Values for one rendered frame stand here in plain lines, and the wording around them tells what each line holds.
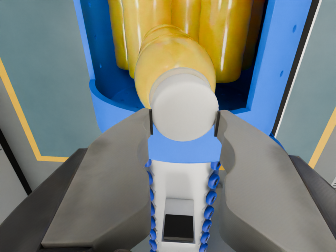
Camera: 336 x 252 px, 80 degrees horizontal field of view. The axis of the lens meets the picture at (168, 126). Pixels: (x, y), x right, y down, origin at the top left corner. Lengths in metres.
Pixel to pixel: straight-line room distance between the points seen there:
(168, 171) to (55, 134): 1.50
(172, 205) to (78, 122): 1.30
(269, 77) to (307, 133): 1.72
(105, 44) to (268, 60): 0.26
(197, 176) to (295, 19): 0.54
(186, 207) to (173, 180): 0.11
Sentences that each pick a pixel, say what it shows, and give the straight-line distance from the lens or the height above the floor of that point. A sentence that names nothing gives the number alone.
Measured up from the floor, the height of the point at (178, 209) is 0.97.
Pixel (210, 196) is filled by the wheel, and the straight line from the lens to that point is 0.68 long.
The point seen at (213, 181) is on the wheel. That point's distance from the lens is 0.63.
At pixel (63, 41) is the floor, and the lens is 1.64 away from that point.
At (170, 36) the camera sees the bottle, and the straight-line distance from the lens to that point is 0.17.
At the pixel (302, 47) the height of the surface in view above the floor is 0.15.
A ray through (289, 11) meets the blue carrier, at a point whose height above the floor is 1.21.
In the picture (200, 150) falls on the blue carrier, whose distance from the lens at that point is 0.22.
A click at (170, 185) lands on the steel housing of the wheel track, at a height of 0.93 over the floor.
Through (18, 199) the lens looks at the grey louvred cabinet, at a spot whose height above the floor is 0.20.
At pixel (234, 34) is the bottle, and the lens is 0.29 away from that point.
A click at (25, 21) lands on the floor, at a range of 1.75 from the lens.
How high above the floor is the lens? 1.41
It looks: 59 degrees down
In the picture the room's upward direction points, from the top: 172 degrees counter-clockwise
